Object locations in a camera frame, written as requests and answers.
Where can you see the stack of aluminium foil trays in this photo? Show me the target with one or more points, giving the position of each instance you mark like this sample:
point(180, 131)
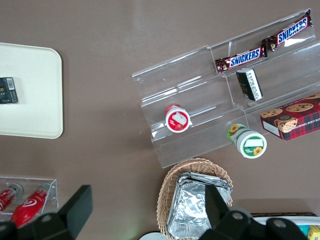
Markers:
point(190, 202)

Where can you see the light wicker basket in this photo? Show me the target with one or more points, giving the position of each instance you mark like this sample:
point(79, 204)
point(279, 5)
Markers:
point(167, 190)

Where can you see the Snickers chocolate bar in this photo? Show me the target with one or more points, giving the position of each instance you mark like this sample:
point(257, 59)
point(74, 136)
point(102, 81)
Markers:
point(291, 30)
point(243, 58)

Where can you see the small black and white box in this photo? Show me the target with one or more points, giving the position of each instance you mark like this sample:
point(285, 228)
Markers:
point(250, 85)

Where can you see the white rectangular snack tray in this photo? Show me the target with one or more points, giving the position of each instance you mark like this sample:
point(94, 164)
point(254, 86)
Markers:
point(287, 219)

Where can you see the small black box gold print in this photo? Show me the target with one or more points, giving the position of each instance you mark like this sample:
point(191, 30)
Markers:
point(8, 91)

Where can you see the red plaid cookie box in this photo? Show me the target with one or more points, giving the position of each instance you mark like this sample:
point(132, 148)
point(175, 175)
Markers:
point(297, 122)

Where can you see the clear acrylic stepped snack shelf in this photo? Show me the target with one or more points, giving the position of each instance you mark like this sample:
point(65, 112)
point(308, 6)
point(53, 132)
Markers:
point(190, 82)

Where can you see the red cola bottle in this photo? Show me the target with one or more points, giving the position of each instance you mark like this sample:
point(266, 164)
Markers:
point(27, 207)
point(6, 197)

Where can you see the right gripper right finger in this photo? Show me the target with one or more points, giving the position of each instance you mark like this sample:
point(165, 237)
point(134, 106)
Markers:
point(214, 207)

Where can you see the yellow snack packet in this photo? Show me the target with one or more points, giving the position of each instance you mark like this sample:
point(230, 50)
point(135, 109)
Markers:
point(314, 233)

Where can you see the red lid yogurt cup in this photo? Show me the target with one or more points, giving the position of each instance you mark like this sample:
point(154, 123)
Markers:
point(177, 120)

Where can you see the cream plastic serving tray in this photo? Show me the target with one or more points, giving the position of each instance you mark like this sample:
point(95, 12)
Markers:
point(37, 112)

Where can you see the green sunflower yogurt cup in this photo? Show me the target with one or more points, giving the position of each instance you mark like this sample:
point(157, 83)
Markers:
point(250, 145)

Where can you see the teal snack packet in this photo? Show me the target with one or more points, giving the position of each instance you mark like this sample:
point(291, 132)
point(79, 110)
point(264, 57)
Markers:
point(303, 228)

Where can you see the clear acrylic bottle rack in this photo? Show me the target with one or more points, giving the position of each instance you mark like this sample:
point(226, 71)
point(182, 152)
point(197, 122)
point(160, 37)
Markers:
point(53, 195)

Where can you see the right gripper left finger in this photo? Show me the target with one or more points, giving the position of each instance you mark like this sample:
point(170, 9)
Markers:
point(77, 207)

